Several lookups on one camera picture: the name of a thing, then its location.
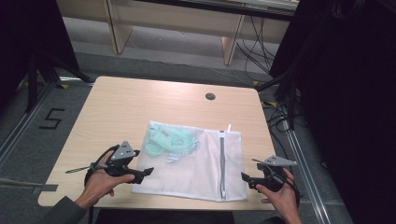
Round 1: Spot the mint green cloth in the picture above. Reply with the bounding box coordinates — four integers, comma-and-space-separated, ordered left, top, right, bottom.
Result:
144, 122, 200, 163

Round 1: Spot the person's left hand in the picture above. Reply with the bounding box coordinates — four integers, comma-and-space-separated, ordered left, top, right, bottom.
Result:
74, 151, 136, 211

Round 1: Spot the person's dark clothing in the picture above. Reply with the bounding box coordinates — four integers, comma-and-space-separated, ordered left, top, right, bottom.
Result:
93, 209, 235, 224

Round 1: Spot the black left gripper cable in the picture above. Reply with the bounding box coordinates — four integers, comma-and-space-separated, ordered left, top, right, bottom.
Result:
83, 144, 121, 188

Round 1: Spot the person's right hand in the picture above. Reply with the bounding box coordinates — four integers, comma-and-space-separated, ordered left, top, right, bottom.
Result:
255, 167, 302, 220

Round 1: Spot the white mesh laundry bag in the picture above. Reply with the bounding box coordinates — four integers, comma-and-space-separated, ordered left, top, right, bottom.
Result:
130, 119, 249, 203

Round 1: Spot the light wooden desk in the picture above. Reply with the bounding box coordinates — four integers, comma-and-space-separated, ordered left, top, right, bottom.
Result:
55, 0, 301, 66

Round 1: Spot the bundle of black cables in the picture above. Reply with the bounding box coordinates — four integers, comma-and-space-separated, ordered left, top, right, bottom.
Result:
235, 15, 283, 82

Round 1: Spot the metal floor rail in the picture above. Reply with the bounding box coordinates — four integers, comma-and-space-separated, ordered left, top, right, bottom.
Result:
279, 102, 332, 224
0, 77, 95, 169

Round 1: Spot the grey floor cable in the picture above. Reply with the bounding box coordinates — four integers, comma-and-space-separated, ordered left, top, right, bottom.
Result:
0, 176, 43, 189

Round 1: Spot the striped braided cable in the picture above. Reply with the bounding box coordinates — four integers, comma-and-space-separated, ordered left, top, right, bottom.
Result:
64, 164, 108, 175

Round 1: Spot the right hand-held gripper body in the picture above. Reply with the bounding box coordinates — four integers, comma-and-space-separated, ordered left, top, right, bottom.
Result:
256, 155, 298, 192

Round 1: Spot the black curtain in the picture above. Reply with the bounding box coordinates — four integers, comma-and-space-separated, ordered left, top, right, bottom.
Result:
268, 0, 396, 224
0, 0, 80, 114

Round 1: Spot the black tripod stand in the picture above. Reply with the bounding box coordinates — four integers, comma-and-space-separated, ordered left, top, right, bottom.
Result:
254, 59, 304, 131
24, 50, 94, 114

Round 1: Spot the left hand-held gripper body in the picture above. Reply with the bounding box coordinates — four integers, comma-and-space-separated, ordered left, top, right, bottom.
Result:
105, 140, 141, 178

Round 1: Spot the grey tape strip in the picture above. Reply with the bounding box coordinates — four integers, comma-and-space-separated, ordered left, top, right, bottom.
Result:
31, 183, 60, 196

